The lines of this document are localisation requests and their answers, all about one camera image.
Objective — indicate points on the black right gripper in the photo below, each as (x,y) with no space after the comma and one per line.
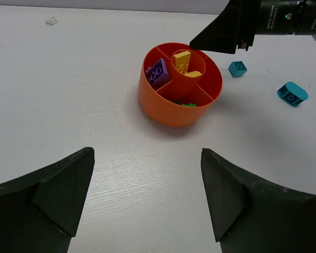
(236,26)

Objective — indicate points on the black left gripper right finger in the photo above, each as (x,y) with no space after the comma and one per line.
(251,214)

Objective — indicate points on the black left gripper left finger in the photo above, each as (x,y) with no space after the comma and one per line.
(41,211)

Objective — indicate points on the teal square lego brick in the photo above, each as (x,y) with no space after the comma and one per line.
(237,68)

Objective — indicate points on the yellow 2x3 lego brick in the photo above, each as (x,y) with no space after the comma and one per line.
(181,63)

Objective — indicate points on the teal rounded lego brick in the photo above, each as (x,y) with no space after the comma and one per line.
(292,94)

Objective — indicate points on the green square lego brick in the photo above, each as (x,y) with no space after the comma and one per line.
(189,105)

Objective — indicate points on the purple 2x2 lego brick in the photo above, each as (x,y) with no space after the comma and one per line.
(158,73)

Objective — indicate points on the orange round divided container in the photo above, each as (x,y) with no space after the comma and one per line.
(202,90)

